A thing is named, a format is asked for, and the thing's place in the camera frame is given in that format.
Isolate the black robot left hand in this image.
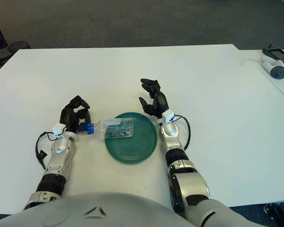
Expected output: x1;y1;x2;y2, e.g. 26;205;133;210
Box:
60;95;92;133

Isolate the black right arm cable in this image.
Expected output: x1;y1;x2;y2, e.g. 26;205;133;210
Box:
171;114;192;150

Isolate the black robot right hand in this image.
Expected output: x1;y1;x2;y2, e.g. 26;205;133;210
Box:
139;78;170;120

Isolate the clear bottle with blue cap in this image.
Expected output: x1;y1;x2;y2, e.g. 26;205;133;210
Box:
86;118;135;140

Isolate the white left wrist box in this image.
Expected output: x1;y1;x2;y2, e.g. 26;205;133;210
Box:
51;122;67;140

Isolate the green round plate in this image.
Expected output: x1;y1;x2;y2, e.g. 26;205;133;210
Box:
104;112;158;166

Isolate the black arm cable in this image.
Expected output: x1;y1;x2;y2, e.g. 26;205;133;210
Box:
171;114;192;150
35;131;62;170

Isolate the black wheeled stand base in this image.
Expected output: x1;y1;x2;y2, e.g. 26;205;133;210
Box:
264;203;284;227

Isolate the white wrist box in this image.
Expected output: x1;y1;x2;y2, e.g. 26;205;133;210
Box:
161;109;178;125
51;122;67;140

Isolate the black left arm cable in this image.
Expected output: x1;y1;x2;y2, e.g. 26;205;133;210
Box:
35;131;62;170

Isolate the black wire mesh wastebasket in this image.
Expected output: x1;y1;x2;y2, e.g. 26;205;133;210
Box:
7;41;31;54

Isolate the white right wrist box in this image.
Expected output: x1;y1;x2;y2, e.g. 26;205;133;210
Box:
161;109;178;125

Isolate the black handheld screen device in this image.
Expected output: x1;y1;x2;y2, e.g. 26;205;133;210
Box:
262;44;284;64

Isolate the grey robot torso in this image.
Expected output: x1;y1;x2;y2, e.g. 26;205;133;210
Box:
0;192;187;227

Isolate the white and grey controller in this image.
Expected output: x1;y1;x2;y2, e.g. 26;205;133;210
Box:
261;56;284;79

